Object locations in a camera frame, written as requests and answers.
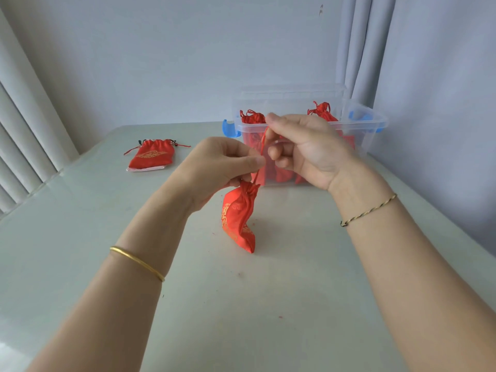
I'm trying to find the red pouch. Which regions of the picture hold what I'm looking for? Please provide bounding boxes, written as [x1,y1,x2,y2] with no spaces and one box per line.
[123,138,191,170]

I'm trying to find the person's left hand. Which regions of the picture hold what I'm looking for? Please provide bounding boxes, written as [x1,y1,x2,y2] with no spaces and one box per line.
[170,136,267,214]

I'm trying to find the person's right hand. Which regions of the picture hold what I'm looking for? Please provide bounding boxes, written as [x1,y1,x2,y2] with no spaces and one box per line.
[265,113,374,192]

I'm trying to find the person's left forearm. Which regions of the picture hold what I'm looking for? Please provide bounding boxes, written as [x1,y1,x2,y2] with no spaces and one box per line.
[27,178,194,372]

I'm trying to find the clear plastic storage box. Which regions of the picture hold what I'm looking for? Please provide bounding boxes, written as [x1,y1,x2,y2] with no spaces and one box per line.
[222,98,389,189]

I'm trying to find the thin braided bracelet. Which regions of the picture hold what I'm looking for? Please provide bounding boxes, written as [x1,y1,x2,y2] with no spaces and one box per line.
[340,193,398,228]

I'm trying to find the grey curtain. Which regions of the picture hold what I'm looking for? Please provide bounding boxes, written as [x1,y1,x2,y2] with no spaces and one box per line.
[335,0,496,256]

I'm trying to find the gold bangle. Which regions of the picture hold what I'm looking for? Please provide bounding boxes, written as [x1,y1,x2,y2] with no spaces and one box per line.
[110,246,166,283]

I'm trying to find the stack of red pouches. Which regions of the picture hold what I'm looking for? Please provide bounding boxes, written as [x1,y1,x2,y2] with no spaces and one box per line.
[221,127,269,254]

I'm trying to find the white vertical blinds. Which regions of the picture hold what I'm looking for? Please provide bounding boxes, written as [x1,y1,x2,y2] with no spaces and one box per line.
[0,7,80,218]

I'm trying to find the person's right forearm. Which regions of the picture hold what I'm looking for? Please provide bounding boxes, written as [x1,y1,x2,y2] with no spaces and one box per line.
[328,166,496,372]

